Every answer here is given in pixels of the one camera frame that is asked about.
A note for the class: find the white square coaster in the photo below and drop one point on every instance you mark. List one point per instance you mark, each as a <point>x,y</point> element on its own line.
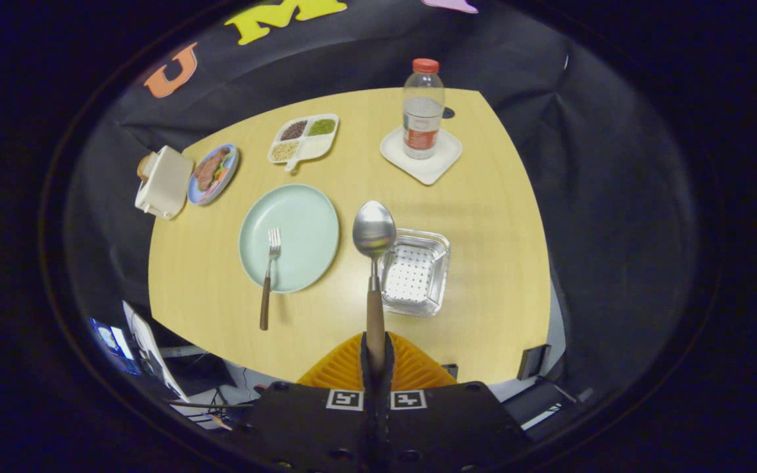
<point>447,154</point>

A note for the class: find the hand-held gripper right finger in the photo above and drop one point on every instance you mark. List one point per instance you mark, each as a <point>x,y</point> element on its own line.
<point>451,427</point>

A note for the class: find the white toaster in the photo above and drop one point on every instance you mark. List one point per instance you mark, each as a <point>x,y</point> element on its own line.
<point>167,184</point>

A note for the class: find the mint green plate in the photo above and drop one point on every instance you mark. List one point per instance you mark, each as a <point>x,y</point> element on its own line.
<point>303,230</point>

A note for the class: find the clear bottle with red cap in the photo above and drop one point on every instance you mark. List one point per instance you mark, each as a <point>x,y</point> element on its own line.
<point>423,112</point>

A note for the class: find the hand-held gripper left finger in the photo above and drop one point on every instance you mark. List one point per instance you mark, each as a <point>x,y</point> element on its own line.
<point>299,427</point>

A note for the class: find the perforated metal basket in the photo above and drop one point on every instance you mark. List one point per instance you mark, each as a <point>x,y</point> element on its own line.
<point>414,276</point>

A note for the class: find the blue plate with food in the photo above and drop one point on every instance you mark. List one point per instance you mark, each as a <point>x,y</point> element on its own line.
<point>211,176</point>

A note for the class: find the black table clamp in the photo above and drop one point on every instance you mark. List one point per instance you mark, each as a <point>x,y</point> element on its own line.
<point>533,361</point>

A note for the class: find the black table bracket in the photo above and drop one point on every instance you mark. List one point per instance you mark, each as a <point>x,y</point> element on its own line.
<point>449,370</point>

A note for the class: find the toast slice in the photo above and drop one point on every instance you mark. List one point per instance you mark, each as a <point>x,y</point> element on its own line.
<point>144,167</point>

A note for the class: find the white board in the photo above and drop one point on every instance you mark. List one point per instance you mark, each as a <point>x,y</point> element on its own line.
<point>152,351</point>

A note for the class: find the white divided tray with beans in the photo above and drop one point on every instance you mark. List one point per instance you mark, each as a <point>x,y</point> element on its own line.
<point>316,146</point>

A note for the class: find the laptop screen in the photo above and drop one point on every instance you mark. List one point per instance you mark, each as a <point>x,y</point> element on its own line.
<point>112,341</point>

